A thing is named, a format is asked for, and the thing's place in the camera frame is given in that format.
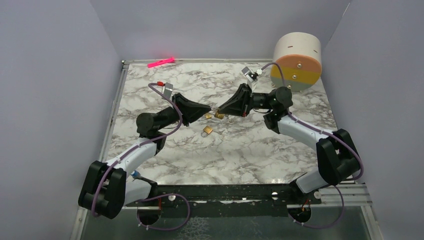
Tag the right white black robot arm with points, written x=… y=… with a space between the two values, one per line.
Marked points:
x=337 y=157

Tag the cream cylinder with coloured face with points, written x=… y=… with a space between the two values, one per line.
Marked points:
x=299 y=56

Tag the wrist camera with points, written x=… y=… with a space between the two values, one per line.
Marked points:
x=166 y=89
x=252 y=77

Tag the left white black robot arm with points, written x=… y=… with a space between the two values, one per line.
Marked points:
x=105 y=189

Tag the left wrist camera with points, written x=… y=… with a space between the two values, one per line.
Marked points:
x=166 y=89

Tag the pink marker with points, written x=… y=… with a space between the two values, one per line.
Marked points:
x=161 y=62

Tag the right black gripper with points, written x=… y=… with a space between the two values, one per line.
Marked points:
x=240 y=103

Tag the blue capacitor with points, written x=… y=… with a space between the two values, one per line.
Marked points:
x=135 y=174

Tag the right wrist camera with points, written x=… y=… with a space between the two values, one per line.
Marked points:
x=252 y=77

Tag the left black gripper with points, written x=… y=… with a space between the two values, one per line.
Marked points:
x=190 y=110

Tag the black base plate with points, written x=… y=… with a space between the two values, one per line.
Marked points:
x=226 y=200

